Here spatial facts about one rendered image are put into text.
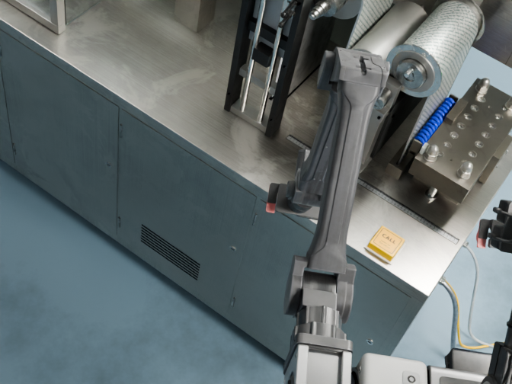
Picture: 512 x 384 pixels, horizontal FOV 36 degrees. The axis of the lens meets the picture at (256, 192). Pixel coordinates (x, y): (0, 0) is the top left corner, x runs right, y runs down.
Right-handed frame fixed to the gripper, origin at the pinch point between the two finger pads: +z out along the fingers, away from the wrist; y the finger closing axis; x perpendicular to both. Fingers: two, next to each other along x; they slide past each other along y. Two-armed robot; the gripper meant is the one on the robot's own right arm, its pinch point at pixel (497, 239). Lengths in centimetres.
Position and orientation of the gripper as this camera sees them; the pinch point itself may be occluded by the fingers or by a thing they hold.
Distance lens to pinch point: 200.8
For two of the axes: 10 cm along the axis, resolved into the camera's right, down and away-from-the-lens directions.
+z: -0.8, 1.3, 9.9
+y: -9.8, -1.7, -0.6
